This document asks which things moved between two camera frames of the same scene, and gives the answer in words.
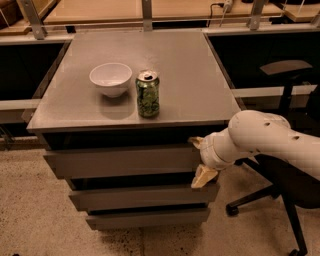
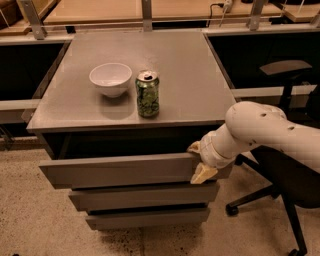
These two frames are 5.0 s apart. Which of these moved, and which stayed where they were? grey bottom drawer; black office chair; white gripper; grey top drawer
Moved: grey top drawer
Stayed: grey bottom drawer; white gripper; black office chair
